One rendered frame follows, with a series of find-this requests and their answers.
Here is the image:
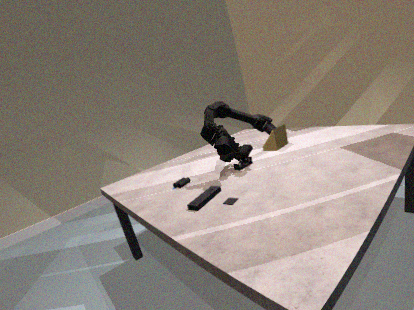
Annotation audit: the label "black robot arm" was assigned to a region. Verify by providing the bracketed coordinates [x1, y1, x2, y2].
[200, 101, 277, 163]

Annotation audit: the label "small dark grey square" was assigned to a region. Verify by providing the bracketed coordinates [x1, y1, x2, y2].
[223, 197, 239, 205]

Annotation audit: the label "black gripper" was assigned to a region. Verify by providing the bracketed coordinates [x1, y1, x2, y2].
[230, 137, 253, 163]

